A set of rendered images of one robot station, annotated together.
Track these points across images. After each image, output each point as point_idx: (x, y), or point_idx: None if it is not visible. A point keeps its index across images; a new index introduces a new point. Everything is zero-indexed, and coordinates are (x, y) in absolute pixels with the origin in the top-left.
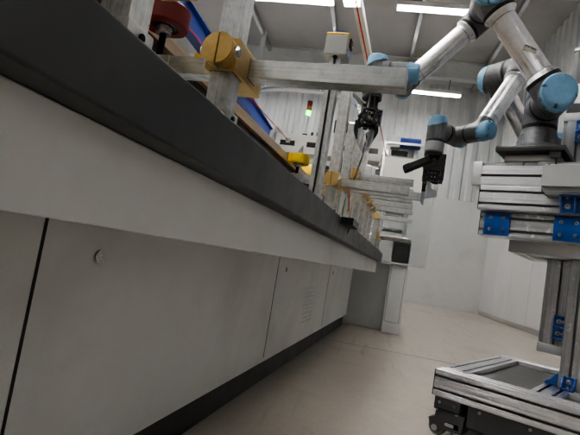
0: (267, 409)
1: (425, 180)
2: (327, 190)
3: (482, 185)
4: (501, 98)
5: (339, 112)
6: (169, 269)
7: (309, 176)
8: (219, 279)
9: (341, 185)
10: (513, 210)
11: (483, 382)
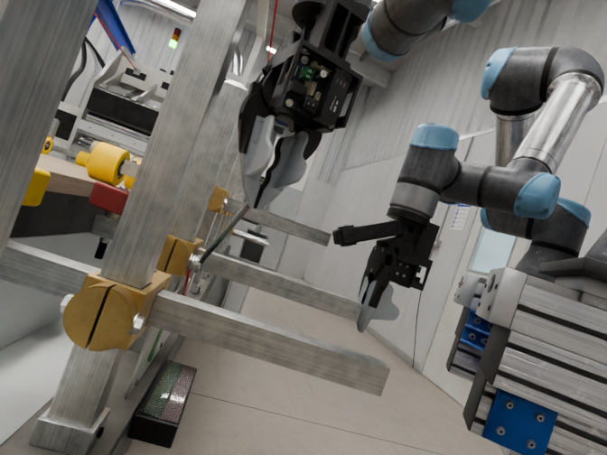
0: None
1: (386, 284)
2: (79, 354)
3: (514, 331)
4: (565, 127)
5: (197, 31)
6: None
7: (24, 259)
8: None
9: (151, 320)
10: (583, 422)
11: None
